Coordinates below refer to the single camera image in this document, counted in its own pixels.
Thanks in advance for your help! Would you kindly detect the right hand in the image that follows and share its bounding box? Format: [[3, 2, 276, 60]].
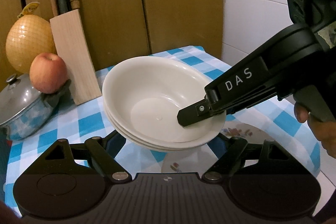
[[294, 103, 336, 158]]

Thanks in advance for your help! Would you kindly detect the gold-rimmed floral plate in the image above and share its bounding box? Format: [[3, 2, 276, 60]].
[[160, 122, 279, 175]]

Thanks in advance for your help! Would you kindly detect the wooden knife block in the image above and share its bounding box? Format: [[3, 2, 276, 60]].
[[50, 10, 101, 105]]

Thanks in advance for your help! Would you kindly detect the red apple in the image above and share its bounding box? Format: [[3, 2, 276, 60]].
[[29, 52, 69, 94]]

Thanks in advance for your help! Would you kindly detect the yellow pomelo in net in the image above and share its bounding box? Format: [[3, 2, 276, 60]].
[[5, 2, 56, 74]]

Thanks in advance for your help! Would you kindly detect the cream bowl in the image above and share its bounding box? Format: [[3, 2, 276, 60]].
[[104, 108, 216, 152], [102, 99, 220, 148], [102, 56, 226, 143]]

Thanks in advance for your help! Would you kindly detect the grey metal pot with lid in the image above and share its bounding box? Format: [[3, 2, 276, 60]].
[[1, 74, 71, 141]]

